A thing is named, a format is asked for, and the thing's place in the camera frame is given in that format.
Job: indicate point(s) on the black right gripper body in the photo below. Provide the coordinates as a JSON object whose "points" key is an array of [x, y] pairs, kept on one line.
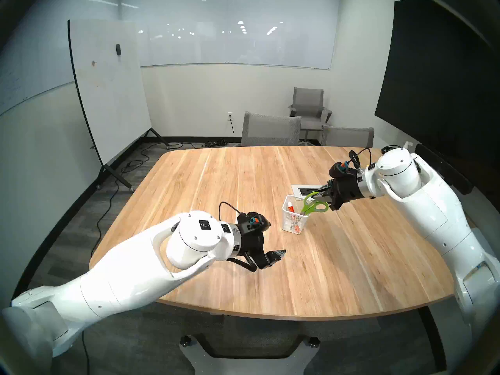
{"points": [[345, 188]]}

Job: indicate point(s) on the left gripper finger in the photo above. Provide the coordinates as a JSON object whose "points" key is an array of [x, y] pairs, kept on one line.
{"points": [[275, 258]]}

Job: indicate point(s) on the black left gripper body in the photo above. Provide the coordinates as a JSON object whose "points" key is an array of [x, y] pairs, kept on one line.
{"points": [[252, 245]]}

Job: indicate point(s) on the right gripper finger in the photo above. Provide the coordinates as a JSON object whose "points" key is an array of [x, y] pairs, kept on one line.
{"points": [[324, 201], [326, 190]]}

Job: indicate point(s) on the orange white Expo marker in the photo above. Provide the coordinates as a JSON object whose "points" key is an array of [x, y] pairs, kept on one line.
{"points": [[291, 214]]}

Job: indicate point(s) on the white mesh pen holder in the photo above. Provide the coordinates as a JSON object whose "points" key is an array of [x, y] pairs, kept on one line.
{"points": [[287, 224]]}

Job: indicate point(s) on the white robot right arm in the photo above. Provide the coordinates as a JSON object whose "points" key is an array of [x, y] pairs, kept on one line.
{"points": [[433, 214]]}

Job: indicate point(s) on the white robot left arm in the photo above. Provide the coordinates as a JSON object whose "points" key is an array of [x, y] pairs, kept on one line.
{"points": [[125, 276]]}

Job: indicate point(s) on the silver table outlet box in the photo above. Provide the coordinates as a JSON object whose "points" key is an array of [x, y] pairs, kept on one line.
{"points": [[306, 190]]}

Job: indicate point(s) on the gray mesh office chair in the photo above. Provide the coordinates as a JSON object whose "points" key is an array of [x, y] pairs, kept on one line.
{"points": [[347, 136], [270, 130]]}

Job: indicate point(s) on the gray office chair with armrests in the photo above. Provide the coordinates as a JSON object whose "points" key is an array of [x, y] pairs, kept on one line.
{"points": [[308, 101]]}

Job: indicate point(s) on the black video sound bar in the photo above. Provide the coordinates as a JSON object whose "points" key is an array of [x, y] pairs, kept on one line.
{"points": [[449, 171]]}

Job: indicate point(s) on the rolling white whiteboard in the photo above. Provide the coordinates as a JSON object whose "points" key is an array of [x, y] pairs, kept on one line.
{"points": [[109, 93]]}

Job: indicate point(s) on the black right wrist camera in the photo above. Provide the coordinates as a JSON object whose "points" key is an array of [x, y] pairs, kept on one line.
{"points": [[340, 170]]}

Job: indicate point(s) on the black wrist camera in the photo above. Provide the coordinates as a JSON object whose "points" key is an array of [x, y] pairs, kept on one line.
{"points": [[340, 170], [254, 222]]}

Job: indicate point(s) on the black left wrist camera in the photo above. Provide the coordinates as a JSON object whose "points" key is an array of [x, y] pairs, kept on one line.
{"points": [[254, 222]]}

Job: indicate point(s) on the large black wall screen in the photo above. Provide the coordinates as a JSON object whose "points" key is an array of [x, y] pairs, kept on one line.
{"points": [[437, 85]]}

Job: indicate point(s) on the wide glass wall board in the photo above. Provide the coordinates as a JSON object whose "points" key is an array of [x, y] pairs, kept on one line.
{"points": [[242, 30]]}

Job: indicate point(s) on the side wall whiteboard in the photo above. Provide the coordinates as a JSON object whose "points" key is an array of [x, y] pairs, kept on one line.
{"points": [[27, 73]]}

